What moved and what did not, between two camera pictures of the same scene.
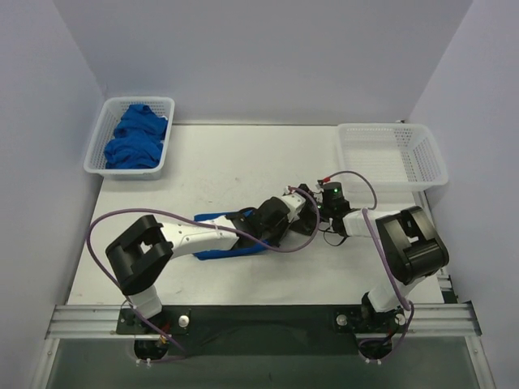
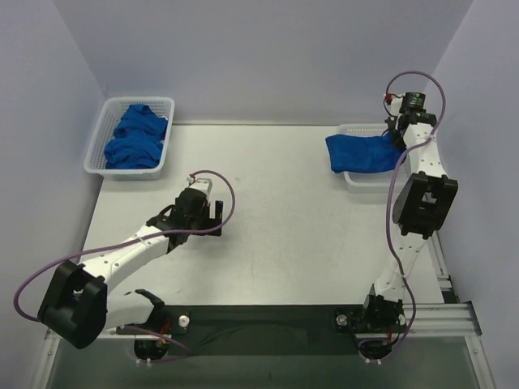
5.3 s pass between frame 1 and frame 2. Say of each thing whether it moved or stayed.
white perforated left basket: stayed
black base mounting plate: stayed
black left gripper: moved
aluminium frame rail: stayed
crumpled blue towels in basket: stayed
